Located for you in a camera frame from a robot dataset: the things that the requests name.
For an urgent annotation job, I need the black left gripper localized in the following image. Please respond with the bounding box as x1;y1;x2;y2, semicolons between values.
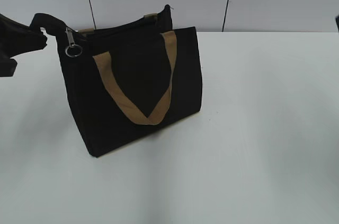
1;15;47;77

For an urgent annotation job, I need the silver zipper pull with ring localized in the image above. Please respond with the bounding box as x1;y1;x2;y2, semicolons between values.
65;27;83;58

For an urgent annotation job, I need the black canvas tote bag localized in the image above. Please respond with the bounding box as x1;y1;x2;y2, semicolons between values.
31;5;202;157

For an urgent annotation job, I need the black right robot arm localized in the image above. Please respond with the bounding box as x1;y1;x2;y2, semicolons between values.
335;15;339;31

